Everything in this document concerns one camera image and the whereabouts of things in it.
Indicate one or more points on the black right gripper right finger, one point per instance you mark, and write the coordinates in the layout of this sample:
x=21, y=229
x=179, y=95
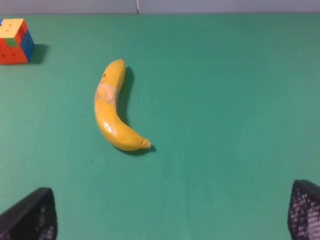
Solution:
x=303, y=218

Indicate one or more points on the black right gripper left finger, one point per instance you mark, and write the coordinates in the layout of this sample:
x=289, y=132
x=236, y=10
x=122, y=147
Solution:
x=32, y=218

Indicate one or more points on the yellow banana with tape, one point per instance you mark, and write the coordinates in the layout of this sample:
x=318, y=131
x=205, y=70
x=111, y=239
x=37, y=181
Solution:
x=116, y=132

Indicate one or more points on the multicoloured puzzle cube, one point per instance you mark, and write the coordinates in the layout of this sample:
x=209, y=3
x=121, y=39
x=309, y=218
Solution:
x=16, y=42

